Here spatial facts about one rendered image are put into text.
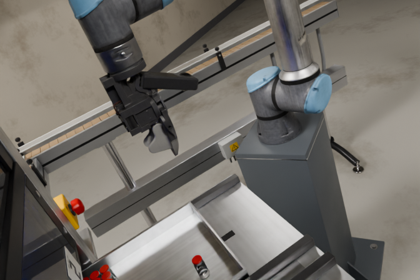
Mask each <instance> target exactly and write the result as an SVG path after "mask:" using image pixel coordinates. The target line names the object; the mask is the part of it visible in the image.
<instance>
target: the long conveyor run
mask: <svg viewBox="0 0 420 280"><path fill-rule="evenodd" d="M300 8H301V14H302V19H303V22H304V27H305V30H306V34H308V33H310V32H312V31H314V30H316V29H317V28H320V27H321V26H323V25H325V24H327V23H329V22H331V21H332V20H334V19H336V18H338V17H339V13H338V6H337V2H336V0H333V1H324V0H308V1H306V2H304V3H302V4H300ZM202 46H203V48H205V49H204V54H202V55H200V56H198V57H196V58H194V59H192V60H190V61H188V62H186V63H184V64H182V65H180V66H178V67H176V68H174V69H172V70H170V71H168V72H167V73H179V74H180V73H189V74H190V75H192V76H194V77H195V78H198V80H199V82H198V87H197V90H195V91H193V90H188V91H182V90H175V89H157V90H158V91H157V93H158V94H159V95H160V96H161V98H162V100H163V101H164V103H165V105H166V107H167V109H169V108H171V107H173V106H175V105H177V104H179V103H181V102H183V101H185V100H186V99H188V98H190V97H192V96H193V95H195V94H197V93H200V92H201V91H203V90H205V89H207V88H208V87H210V86H212V85H214V84H216V83H218V82H219V81H222V80H223V79H225V78H227V77H229V76H231V75H232V74H234V73H236V72H238V71H240V70H242V69H244V68H246V67H247V66H249V65H251V64H253V63H255V62H256V61H258V60H260V59H262V58H264V57H266V56H268V55H270V54H271V53H273V52H275V51H277V47H276V43H275V40H274V36H273V32H272V29H271V25H270V22H269V21H267V22H265V23H263V24H261V25H259V26H257V27H255V28H253V29H251V30H249V31H247V32H245V33H243V34H241V35H239V36H237V37H235V38H234V39H232V40H230V41H228V42H225V43H224V44H222V45H220V46H218V47H215V48H214V49H212V50H210V51H209V49H208V48H206V47H207V45H206V44H203V45H202ZM125 132H127V130H126V128H125V127H124V125H123V123H122V121H121V120H120V119H119V117H118V116H117V115H116V111H115V110H114V107H113V104H112V102H111V101H109V102H107V103H106V104H103V105H102V106H99V107H97V108H96V109H93V110H92V111H89V112H88V113H86V114H84V115H82V116H80V117H78V118H76V119H74V120H72V121H70V122H68V123H66V124H64V125H62V126H60V127H58V128H56V129H54V130H52V131H51V132H49V133H47V134H45V135H43V136H41V137H39V138H37V139H35V140H33V141H31V142H29V143H27V144H24V142H23V141H22V142H21V141H20V140H21V139H20V137H17V138H16V139H15V141H16V142H18V144H17V145H18V146H19V148H16V149H17V150H18V151H19V153H20V154H21V156H26V157H27V159H32V160H33V159H36V158H37V160H38V161H39V162H40V163H41V165H42V167H43V168H44V169H45V171H46V172H47V173H48V174H49V173H51V172H53V171H55V170H57V169H59V168H61V167H63V166H64V165H66V164H68V163H70V162H71V161H73V160H75V159H77V158H79V157H81V156H83V155H85V154H86V153H88V152H90V151H92V150H93V149H96V148H98V147H99V146H101V145H103V144H105V143H107V142H108V141H110V140H112V139H114V138H116V137H118V136H120V135H122V134H124V133H125Z"/></svg>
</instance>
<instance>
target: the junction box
mask: <svg viewBox="0 0 420 280"><path fill-rule="evenodd" d="M242 142H243V137H242V136H241V134H239V133H238V132H235V133H233V134H232V135H230V136H228V137H227V138H225V139H223V140H222V141H220V142H218V145H219V148H220V150H221V153H222V155H223V157H224V158H226V159H227V160H228V159H230V158H231V157H233V156H235V152H236V151H237V150H238V148H239V146H240V145H241V143H242Z"/></svg>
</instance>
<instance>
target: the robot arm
mask: <svg viewBox="0 0 420 280"><path fill-rule="evenodd" d="M68 1H69V4H70V6H71V9H72V11H73V13H74V17H75V18H76V19H77V20H78V21H79V23H80V25H81V27H82V30H83V31H84V33H85V35H86V37H87V39H88V41H89V43H90V45H91V46H92V48H93V50H94V52H95V54H96V56H97V58H98V60H99V62H100V64H101V66H102V68H103V69H104V72H105V73H107V75H105V76H103V77H100V78H99V79H100V81H101V83H102V85H103V86H104V88H105V90H106V92H107V95H108V96H109V98H110V100H111V102H112V105H113V107H114V110H115V111H116V115H117V116H118V117H119V119H120V120H121V121H122V123H123V125H124V127H125V128H126V130H127V131H128V132H130V133H131V136H135V135H136V134H138V133H140V132H142V133H143V132H144V131H147V130H149V133H148V135H147V136H146V137H145V138H144V141H143V142H144V145H145V146H146V147H148V148H149V151H150V152H151V153H158V152H161V151H165V150H167V149H171V151H172V152H173V154H174V155H175V156H177V155H178V151H179V143H178V137H177V134H176V131H175V128H174V126H173V123H172V121H171V119H170V117H169V115H168V110H167V107H166V105H165V103H164V101H163V99H162V98H161V96H160V95H159V94H158V89H175V90H182V91H188V90H193V91H195V90H197V88H198V82H199V80H198V78H196V77H194V76H192V75H190V74H189V73H187V72H182V73H180V74H179V73H168V72H147V71H142V70H143V69H144V68H145V67H146V63H145V61H144V59H143V54H142V52H141V49H140V47H139V45H138V43H137V41H136V38H135V37H134V34H133V31H132V29H131V27H130V25H131V24H133V23H136V22H137V21H139V20H141V19H143V18H145V17H147V16H149V15H150V14H152V13H155V12H156V11H158V10H162V9H164V7H166V6H167V5H169V4H171V3H172V2H173V1H174V0H68ZM264 4H265V7H266V11H267V15H268V18H269V22H270V25H271V29H272V33H273V36H274V40H275V43H276V47H277V52H278V54H279V59H280V62H281V66H282V70H280V68H279V67H277V66H271V67H266V68H264V69H261V70H259V71H257V72H255V73H254V74H252V75H251V76H250V77H249V78H248V79H247V82H246V85H247V89H248V93H249V95H250V98H251V101H252V105H253V107H254V110H255V113H256V116H257V136H258V138H259V140H260V141H261V142H262V143H264V144H268V145H277V144H283V143H286V142H288V141H290V140H292V139H294V138H295V137H296V136H297V135H298V134H299V133H300V132H301V124H300V121H299V119H298V118H297V116H296V115H295V114H294V112H297V113H305V114H318V113H320V112H322V111H323V110H324V109H325V108H326V106H327V105H328V102H329V100H330V97H331V92H332V82H331V78H330V77H329V76H328V75H327V74H324V73H322V74H321V72H320V68H319V64H318V63H316V62H314V61H312V58H311V53H310V49H309V44H308V39H307V36H306V30H305V27H304V22H303V17H302V14H301V8H300V5H299V0H264ZM128 78H130V80H129V81H127V79H128Z"/></svg>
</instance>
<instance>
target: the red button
mask: <svg viewBox="0 0 420 280"><path fill-rule="evenodd" d="M71 206H72V207H71V208H72V210H73V211H75V213H76V214H77V215H80V214H82V213H83V212H84V211H85V207H84V204H83V202H82V201H81V200H80V199H78V198H75V199H73V200H72V201H71Z"/></svg>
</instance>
